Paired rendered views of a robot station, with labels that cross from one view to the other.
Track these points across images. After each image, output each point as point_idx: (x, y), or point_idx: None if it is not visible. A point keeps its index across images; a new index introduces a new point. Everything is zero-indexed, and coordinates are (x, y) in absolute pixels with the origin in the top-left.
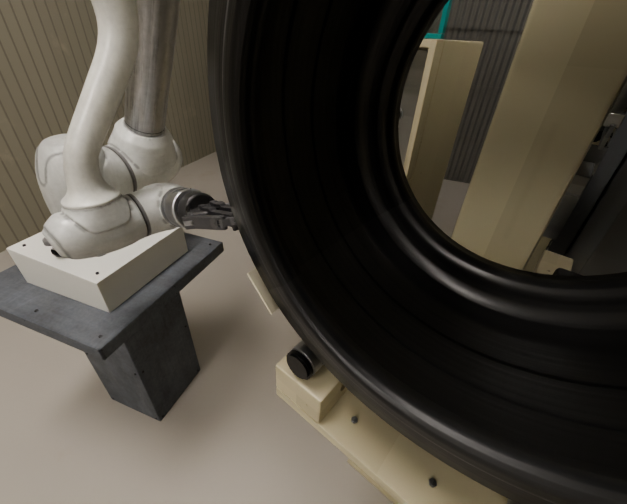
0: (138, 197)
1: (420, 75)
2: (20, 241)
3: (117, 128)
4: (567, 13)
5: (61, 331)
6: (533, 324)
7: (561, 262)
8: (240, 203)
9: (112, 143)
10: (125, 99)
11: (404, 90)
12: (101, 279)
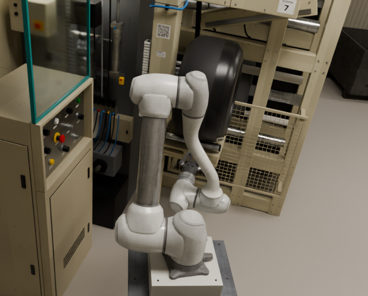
0: (196, 187)
1: (81, 94)
2: (215, 285)
3: (160, 209)
4: (172, 66)
5: (226, 259)
6: None
7: (119, 115)
8: (226, 122)
9: (162, 219)
10: (158, 189)
11: (78, 104)
12: (208, 236)
